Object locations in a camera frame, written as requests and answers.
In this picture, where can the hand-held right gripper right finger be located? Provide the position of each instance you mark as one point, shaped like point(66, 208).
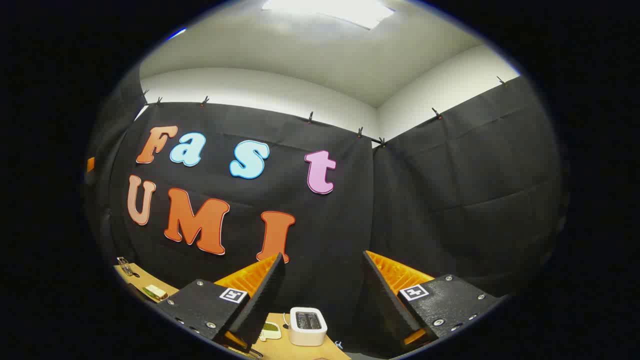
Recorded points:
point(382, 300)

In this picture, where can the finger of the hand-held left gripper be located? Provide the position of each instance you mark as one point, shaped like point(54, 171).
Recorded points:
point(90, 164)

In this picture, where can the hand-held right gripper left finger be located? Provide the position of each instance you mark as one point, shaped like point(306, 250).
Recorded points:
point(262, 300)

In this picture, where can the white divided bean dish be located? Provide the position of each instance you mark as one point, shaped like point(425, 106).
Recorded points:
point(271, 329)

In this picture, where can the white toaster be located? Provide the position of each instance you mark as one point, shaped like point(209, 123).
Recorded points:
point(307, 334)

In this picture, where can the black backdrop cloth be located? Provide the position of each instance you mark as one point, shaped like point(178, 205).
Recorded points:
point(425, 200)

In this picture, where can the small white plate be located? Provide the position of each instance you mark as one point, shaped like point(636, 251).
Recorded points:
point(150, 296)

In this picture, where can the ceiling light panel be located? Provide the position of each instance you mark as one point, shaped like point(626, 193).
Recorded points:
point(330, 10)

